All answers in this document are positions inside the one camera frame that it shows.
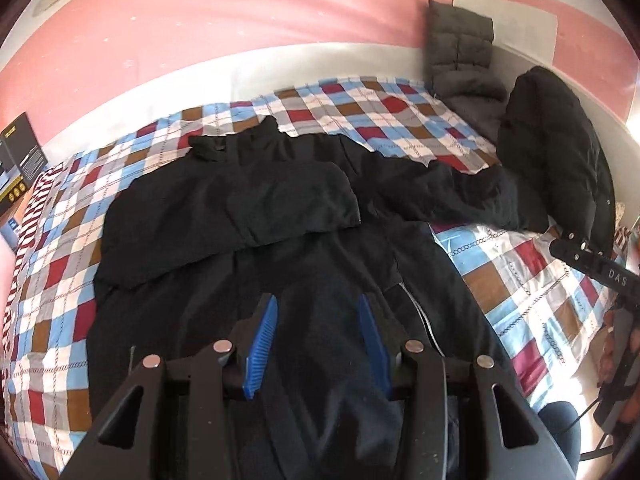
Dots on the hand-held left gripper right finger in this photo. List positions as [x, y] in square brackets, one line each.
[376, 355]

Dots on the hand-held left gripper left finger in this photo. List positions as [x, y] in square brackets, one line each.
[257, 355]

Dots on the person's leg in jeans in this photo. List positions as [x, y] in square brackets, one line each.
[560, 435]

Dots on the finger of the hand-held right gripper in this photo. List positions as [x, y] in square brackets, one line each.
[572, 252]

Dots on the checked bed sheet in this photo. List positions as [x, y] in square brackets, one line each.
[375, 110]

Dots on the grey puffer jacket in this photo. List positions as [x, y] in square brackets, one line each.
[462, 50]

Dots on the person's right hand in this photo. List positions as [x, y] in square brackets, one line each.
[607, 350]

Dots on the black puffer jacket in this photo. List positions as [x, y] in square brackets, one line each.
[555, 150]

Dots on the black cardboard box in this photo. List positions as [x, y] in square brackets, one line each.
[20, 160]

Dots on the black coat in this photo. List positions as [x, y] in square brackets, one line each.
[300, 240]

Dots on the blue cardboard box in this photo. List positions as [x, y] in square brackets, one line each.
[10, 232]

